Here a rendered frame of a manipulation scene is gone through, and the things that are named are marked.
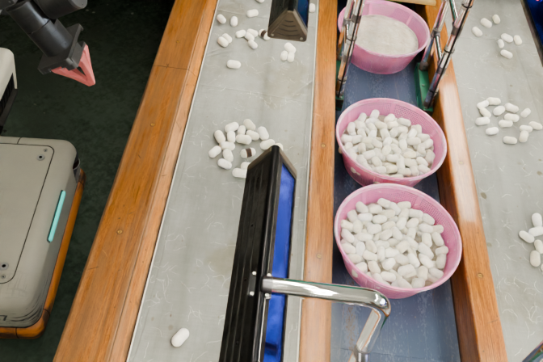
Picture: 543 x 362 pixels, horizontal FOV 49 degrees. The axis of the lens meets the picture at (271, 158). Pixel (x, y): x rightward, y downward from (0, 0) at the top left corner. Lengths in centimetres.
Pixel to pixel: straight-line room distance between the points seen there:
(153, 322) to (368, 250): 46
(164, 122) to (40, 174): 68
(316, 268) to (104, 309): 40
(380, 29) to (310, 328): 99
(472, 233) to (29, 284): 117
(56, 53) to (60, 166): 94
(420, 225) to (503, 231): 18
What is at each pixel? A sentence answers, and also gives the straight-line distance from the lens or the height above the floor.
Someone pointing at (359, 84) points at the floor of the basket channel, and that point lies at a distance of 171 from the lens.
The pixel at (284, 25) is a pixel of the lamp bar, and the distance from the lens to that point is 119.
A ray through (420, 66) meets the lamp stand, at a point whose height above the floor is 72.
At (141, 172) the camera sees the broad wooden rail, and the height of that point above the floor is 76.
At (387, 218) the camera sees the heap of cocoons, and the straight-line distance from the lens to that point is 134.
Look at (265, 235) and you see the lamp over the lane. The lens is 80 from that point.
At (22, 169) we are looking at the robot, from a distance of 203.
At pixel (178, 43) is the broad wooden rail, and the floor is 76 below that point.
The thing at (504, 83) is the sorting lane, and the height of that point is 74.
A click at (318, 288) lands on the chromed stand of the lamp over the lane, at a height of 112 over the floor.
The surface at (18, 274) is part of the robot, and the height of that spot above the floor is 28.
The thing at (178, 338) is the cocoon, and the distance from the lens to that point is 111.
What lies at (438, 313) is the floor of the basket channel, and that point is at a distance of 132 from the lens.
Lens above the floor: 177
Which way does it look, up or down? 48 degrees down
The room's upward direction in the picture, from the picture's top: 8 degrees clockwise
